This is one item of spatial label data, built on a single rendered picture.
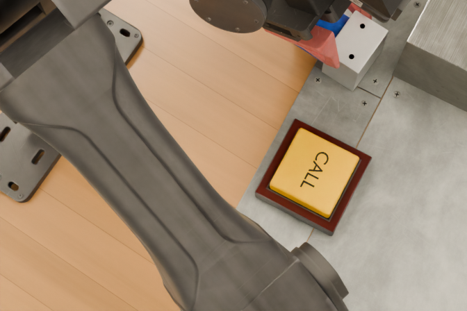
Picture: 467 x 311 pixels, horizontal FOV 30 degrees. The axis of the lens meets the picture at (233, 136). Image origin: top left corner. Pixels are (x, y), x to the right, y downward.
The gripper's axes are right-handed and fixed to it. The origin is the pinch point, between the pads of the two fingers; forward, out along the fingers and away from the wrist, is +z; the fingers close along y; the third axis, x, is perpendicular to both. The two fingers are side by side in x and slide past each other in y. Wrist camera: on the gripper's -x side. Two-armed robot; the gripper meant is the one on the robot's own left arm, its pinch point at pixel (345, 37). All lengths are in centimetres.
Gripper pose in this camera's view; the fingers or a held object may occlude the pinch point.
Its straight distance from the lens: 80.3
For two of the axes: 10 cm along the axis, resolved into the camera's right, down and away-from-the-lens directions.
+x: -6.9, -3.6, 6.3
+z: 4.3, 4.9, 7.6
